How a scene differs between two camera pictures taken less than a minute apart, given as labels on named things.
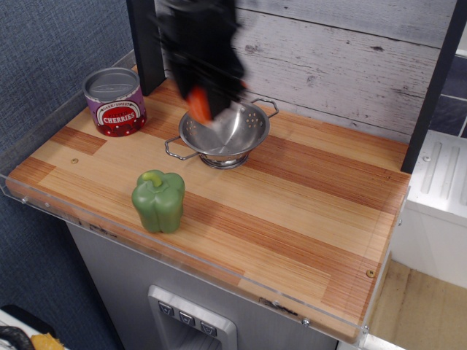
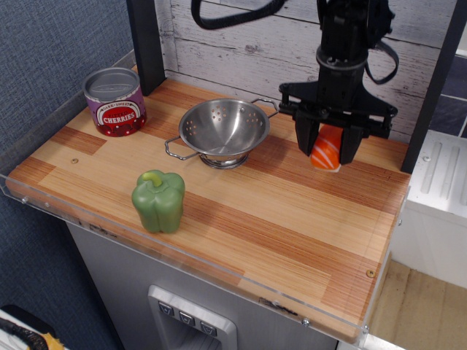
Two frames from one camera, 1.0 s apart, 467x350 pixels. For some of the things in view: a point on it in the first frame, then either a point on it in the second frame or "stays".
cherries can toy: [116, 100] stays
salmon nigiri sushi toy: [200, 106] -> [325, 154]
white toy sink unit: [431, 236] stays
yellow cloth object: [45, 341] stays
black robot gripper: [201, 44] -> [339, 98]
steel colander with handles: [228, 144] stays
